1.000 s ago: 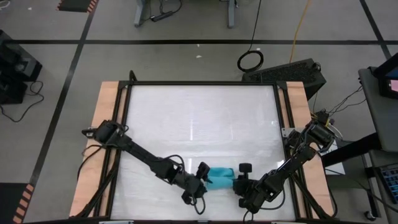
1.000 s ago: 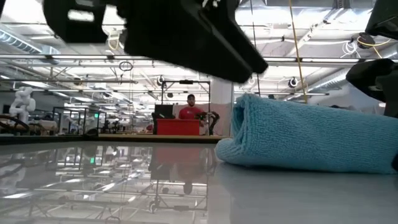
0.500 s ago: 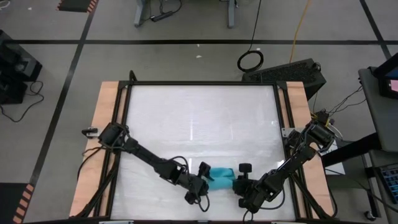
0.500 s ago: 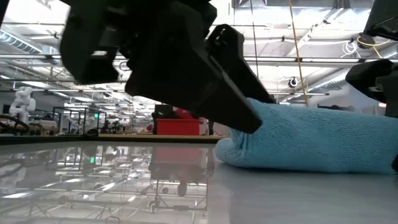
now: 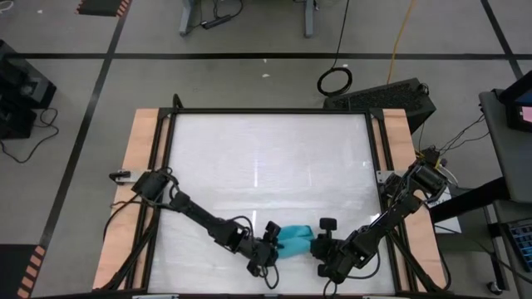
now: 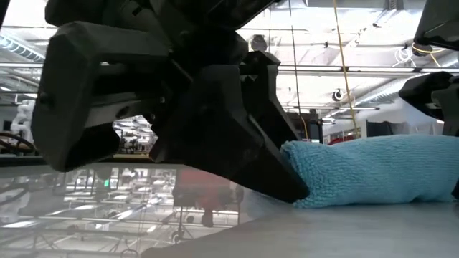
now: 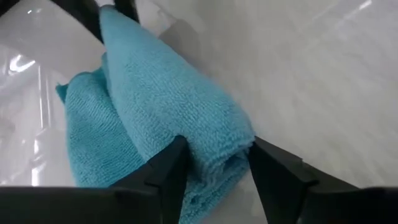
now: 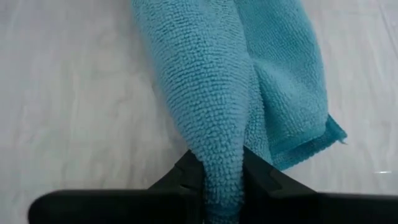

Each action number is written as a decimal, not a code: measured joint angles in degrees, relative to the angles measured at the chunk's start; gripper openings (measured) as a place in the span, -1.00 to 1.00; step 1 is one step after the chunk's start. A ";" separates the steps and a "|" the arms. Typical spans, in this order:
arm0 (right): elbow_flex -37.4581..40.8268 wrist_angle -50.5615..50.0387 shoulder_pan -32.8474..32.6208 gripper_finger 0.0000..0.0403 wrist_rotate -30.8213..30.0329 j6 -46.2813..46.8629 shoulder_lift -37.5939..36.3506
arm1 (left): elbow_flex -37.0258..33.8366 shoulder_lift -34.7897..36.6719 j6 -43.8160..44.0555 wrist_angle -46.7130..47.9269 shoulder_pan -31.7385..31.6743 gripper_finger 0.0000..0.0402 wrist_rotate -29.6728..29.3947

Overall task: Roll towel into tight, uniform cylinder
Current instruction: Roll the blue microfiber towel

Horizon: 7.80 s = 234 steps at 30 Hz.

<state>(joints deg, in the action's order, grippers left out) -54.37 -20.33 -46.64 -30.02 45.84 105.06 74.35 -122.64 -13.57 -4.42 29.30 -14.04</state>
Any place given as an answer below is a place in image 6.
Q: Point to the black metal table frame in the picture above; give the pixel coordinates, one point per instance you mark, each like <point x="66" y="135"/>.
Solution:
<point x="28" y="161"/>

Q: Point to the black chair back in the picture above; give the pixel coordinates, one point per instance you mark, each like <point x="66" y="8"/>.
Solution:
<point x="378" y="129"/>

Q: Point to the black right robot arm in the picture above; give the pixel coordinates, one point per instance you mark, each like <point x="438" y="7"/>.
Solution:
<point x="441" y="21"/>

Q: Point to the red object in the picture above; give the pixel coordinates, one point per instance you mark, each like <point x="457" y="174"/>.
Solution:
<point x="340" y="140"/>

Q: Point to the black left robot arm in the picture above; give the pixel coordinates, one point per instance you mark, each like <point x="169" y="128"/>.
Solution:
<point x="161" y="14"/>

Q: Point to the light blue microfibre towel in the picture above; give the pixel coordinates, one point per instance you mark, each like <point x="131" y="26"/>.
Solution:
<point x="358" y="172"/>

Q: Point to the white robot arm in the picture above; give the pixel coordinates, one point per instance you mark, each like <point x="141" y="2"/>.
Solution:
<point x="23" y="118"/>

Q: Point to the long ceiling light bar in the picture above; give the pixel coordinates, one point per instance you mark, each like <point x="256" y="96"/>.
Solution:
<point x="376" y="70"/>

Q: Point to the round ceiling fixture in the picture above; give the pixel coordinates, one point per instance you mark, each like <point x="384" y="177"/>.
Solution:
<point x="337" y="95"/>
<point x="258" y="43"/>

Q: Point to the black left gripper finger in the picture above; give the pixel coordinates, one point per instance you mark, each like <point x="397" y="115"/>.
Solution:
<point x="222" y="136"/>
<point x="265" y="89"/>

